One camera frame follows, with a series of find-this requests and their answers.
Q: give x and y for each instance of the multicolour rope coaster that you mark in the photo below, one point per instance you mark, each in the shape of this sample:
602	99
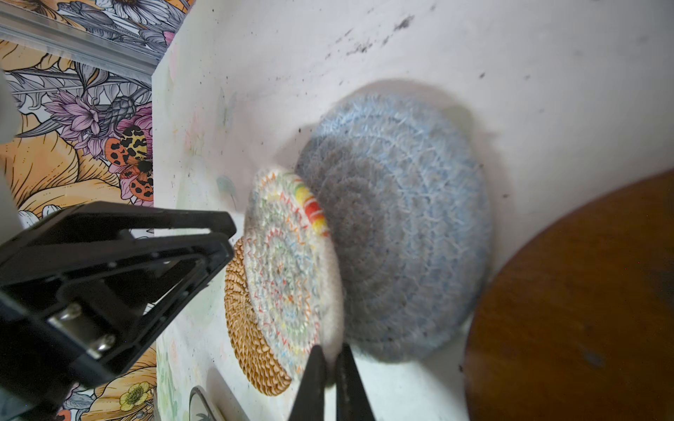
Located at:
292	270

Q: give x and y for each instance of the white tray with strawberries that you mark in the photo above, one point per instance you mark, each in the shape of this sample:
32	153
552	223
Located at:
201	407

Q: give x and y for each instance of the woven rattan coaster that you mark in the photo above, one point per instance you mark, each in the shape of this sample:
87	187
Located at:
250	348

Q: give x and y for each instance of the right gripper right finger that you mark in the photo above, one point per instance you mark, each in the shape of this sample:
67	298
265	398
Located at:
352	403

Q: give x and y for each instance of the grey crochet coaster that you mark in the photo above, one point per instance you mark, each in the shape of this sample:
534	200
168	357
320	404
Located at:
408	208

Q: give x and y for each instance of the glossy brown wooden coaster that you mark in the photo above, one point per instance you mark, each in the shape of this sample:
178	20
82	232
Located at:
578	325

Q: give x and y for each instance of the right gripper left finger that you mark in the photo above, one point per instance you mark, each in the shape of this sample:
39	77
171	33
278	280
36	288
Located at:
309	404

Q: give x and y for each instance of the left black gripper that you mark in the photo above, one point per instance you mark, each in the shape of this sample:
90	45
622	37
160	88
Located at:
87	290

